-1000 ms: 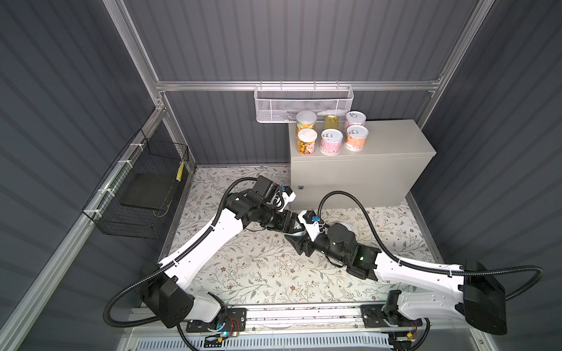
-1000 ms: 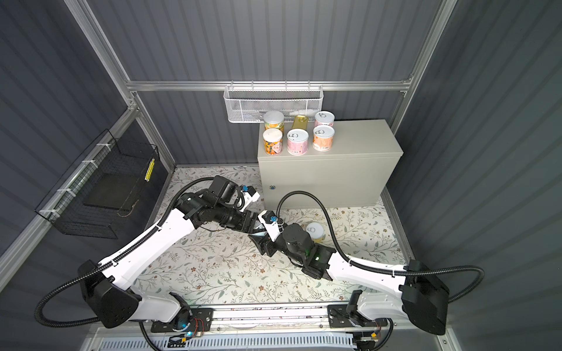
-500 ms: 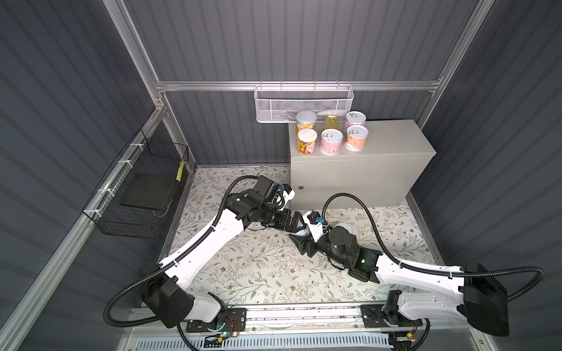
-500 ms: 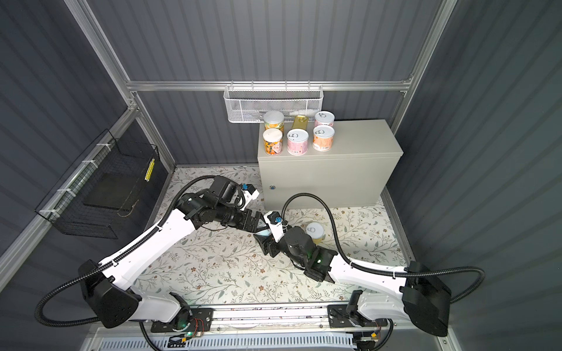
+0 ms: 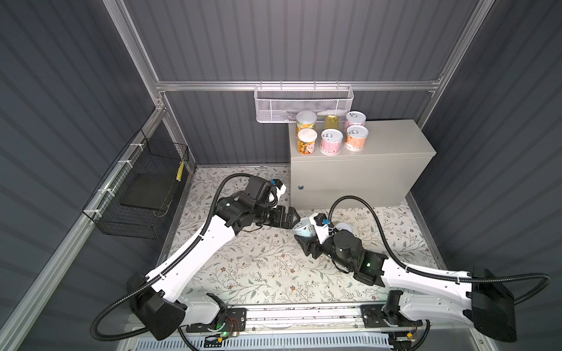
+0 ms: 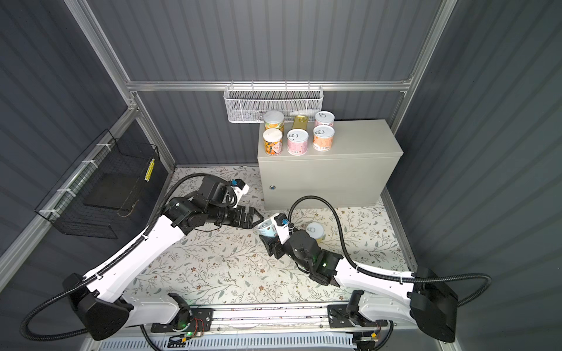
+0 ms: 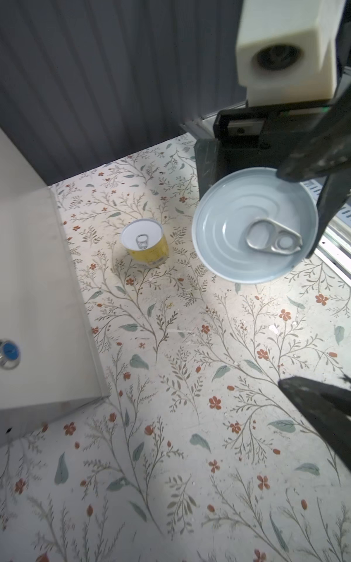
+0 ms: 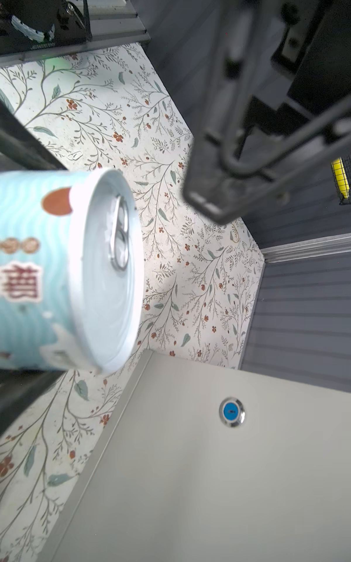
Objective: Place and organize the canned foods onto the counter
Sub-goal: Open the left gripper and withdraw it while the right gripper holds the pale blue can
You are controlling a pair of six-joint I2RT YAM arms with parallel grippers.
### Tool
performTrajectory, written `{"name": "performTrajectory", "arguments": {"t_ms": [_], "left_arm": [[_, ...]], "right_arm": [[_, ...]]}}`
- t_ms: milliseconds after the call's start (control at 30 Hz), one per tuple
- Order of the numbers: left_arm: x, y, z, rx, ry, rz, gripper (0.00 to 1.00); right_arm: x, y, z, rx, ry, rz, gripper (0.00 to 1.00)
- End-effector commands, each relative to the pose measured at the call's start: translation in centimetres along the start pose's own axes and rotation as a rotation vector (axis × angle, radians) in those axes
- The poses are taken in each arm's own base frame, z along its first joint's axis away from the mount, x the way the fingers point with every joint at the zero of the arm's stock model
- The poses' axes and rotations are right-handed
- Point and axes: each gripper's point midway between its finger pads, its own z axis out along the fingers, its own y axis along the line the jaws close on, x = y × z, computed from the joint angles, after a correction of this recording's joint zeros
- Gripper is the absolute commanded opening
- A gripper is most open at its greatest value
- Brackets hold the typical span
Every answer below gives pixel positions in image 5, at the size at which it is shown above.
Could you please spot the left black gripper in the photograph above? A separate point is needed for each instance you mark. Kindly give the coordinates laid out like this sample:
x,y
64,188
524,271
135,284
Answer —
x,y
289,222

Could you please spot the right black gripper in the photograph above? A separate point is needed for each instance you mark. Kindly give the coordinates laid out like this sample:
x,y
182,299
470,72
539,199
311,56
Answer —
x,y
308,243

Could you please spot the teal label can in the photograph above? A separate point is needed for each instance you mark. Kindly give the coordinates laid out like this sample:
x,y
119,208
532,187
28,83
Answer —
x,y
305,228

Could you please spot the yellow label ring-pull can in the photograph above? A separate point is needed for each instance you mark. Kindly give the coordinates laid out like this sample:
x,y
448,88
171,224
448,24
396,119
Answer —
x,y
342,226

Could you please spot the orange label plastic-lid can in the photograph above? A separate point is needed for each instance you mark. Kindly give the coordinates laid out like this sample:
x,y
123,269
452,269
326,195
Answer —
x,y
307,141

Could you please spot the pink ring-pull can front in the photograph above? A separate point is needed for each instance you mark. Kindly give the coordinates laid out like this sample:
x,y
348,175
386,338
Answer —
x,y
331,141

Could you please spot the green yellow plastic-lid can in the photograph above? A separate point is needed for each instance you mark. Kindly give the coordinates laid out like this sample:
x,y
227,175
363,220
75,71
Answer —
x,y
305,120

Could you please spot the salmon label can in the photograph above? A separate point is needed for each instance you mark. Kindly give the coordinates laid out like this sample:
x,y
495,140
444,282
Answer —
x,y
356,137

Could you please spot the gold rectangular tin can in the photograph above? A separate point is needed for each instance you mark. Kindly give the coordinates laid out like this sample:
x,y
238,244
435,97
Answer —
x,y
331,122

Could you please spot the pink label can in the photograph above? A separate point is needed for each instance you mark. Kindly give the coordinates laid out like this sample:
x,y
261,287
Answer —
x,y
354,118

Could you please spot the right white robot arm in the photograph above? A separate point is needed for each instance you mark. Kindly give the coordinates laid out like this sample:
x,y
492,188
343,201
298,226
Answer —
x,y
432,295

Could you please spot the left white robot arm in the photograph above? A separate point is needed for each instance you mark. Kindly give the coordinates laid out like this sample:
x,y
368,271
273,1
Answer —
x,y
163,307

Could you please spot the yellow black pen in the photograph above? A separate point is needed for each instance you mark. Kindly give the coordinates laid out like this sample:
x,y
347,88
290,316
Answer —
x,y
180,171

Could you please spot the beige metal cabinet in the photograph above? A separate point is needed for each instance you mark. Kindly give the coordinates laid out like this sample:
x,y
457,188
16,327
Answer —
x,y
395,155

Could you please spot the black pad in basket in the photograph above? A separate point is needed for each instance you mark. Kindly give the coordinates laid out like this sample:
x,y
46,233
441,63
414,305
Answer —
x,y
148,191

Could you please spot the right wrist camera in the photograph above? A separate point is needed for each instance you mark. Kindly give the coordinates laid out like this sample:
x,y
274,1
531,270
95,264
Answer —
x,y
321,226

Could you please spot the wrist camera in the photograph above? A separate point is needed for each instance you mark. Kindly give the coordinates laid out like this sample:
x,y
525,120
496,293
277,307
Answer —
x,y
321,226
278,188

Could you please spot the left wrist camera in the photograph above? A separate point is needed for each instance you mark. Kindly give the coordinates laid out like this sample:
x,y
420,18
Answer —
x,y
278,188

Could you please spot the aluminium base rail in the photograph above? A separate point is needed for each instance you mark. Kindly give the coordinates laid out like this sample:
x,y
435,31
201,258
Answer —
x,y
303,318

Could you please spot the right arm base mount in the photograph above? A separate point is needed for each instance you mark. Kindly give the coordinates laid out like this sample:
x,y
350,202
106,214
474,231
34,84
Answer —
x,y
374,316

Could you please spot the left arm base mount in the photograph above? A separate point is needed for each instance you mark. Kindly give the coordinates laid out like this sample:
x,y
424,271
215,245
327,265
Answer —
x,y
234,320

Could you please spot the white wire basket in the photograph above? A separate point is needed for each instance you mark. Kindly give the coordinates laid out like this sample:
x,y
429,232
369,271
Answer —
x,y
281,103

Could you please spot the black wire basket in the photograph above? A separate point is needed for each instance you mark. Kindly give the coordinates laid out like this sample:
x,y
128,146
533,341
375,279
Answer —
x,y
150,155

